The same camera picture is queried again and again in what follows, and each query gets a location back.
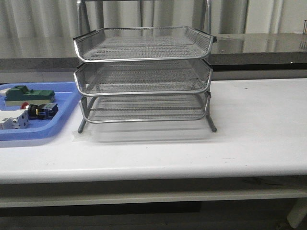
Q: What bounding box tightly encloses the silver mesh tray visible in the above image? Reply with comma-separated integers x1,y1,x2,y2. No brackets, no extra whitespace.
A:
79,92,211,124
73,26,215,63
73,59,213,96

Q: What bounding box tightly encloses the red emergency stop button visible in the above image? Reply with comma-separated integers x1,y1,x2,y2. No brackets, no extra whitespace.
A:
20,102,59,120

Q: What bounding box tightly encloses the silver mesh bottom tray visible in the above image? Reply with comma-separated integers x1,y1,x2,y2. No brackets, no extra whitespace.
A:
79,92,211,124

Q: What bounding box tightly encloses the silver mesh top tray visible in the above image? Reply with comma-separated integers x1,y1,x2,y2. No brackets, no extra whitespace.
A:
73,26,215,63

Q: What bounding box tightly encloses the blue plastic tray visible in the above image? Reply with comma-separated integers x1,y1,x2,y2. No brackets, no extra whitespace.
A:
0,82,81,141

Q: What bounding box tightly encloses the white circuit breaker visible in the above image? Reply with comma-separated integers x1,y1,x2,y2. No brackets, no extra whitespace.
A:
0,109,29,130

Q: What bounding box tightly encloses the green terminal block module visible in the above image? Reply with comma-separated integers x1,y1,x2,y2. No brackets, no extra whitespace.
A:
4,85,55,106

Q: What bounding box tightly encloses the dark granite counter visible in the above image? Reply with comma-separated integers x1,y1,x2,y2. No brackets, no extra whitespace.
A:
0,33,307,71

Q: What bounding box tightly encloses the white table leg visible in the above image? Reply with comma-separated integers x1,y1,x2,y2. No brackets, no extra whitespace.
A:
287,198,307,229

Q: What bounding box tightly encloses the grey metal rack frame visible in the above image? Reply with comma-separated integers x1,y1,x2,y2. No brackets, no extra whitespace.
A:
77,0,217,133

